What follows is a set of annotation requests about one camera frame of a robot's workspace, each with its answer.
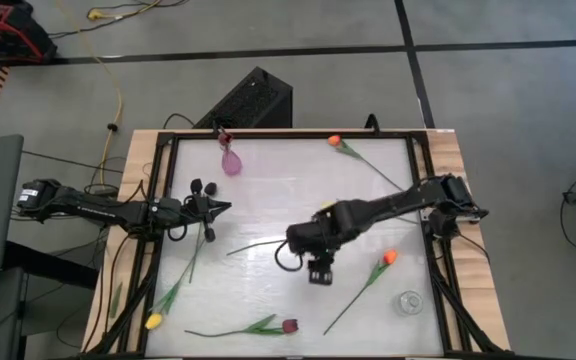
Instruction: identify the orange artificial tulip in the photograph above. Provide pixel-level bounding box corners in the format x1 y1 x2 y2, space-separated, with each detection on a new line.
322 248 399 336
326 133 405 193

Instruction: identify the black perforated box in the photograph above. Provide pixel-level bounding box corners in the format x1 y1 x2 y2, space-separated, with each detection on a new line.
192 66 294 130

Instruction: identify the green tulip stem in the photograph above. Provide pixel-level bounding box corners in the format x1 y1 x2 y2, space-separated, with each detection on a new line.
226 238 288 257

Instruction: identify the red and black machine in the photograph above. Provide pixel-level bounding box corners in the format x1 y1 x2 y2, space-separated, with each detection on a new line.
0 0 59 64

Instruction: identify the pink ribbed glass vase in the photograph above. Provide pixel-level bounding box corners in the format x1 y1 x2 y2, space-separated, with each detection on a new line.
217 127 244 177

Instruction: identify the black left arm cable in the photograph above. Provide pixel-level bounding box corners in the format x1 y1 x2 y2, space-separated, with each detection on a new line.
166 222 189 243

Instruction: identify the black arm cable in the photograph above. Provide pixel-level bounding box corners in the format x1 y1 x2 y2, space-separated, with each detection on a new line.
166 222 189 243
273 239 304 274

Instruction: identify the black metal table frame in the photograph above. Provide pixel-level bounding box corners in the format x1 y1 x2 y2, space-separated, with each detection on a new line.
85 128 507 360

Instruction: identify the yellow power cable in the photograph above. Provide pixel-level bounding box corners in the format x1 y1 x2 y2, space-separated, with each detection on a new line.
56 0 164 187

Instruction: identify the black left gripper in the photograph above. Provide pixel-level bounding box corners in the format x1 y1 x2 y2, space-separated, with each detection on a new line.
182 192 233 244

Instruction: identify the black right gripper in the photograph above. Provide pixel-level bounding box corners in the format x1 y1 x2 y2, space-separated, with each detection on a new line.
306 249 337 286

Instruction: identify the dark red artificial tulip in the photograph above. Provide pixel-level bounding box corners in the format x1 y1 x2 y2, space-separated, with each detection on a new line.
183 313 300 339

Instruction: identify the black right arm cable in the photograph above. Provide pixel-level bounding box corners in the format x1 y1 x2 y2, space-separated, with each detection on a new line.
273 239 304 274

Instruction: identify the loose green leaf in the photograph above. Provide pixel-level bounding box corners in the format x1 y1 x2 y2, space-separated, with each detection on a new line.
109 282 124 320

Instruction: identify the clear glass vase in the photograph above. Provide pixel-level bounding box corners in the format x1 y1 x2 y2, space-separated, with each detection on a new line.
395 289 425 317

